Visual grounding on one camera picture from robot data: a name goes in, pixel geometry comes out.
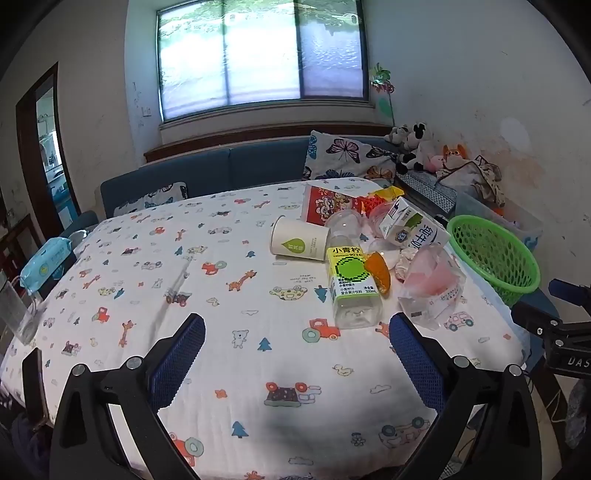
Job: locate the clear pink plastic bag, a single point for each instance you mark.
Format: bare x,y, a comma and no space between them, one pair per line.
429,281

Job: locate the red printed snack cup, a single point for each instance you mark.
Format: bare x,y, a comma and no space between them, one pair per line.
323,205

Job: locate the red foam net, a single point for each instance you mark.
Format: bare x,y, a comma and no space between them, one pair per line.
369,205

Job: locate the grey plush toy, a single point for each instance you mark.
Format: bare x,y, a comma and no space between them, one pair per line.
396,134

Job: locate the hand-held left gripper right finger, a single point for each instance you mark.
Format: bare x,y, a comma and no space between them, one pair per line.
415,364

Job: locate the pink plush toy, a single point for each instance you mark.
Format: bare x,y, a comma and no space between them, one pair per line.
435,164

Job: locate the brown door frame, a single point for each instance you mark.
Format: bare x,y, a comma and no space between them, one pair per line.
27,152

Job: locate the small car print pillow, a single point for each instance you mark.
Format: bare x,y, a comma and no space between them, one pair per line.
157,196

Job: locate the window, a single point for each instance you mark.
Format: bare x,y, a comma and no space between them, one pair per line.
258,55

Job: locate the orange plastic piece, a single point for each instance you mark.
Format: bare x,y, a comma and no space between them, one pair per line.
378,272

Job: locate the white milk carton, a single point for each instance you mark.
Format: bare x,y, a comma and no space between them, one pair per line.
415,230

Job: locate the clear plastic container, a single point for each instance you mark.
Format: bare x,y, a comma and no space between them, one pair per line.
16,311

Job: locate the beige patterned cloth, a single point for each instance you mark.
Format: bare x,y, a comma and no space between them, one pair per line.
475,177

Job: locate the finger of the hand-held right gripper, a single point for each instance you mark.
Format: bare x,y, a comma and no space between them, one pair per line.
533,317
570,291

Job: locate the clear plastic storage box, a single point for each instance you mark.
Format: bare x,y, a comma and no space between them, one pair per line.
508,219

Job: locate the crumpled white tissue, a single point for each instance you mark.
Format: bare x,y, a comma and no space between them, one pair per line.
406,264

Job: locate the blue wet wipes pack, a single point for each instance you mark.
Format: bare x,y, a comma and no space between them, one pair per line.
44,265

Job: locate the yellow snack packet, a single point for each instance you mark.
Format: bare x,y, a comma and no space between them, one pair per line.
388,193

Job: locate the black white cow plush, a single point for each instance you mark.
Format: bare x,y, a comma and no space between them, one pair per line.
422,138

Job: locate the clear plastic bowl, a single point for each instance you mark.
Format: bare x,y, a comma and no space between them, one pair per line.
376,221

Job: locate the butterfly print pillow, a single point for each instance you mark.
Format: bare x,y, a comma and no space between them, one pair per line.
341,152

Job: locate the black handheld device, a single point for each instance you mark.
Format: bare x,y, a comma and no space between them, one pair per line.
443,220

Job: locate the orange fox plush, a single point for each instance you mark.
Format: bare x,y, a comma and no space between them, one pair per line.
455,152

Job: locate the white paper cup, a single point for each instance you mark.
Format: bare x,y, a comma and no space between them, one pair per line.
295,240

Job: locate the colourful pinwheel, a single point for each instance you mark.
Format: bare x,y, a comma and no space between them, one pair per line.
381,81

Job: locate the blue sofa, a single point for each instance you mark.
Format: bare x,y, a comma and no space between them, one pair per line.
258,159

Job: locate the green plastic basket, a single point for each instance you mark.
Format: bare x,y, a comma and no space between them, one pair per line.
508,277

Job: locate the grey patterned cushion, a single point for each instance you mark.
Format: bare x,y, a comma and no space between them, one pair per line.
429,191

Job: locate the green label plastic bottle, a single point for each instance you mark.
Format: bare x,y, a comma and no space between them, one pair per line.
351,272

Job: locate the cartoon printed blanket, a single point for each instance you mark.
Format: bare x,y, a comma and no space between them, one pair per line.
231,323

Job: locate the brown wooden window ledge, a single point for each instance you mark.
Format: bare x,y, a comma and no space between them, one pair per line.
221,142

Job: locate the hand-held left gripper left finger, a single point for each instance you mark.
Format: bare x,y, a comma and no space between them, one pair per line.
180,360

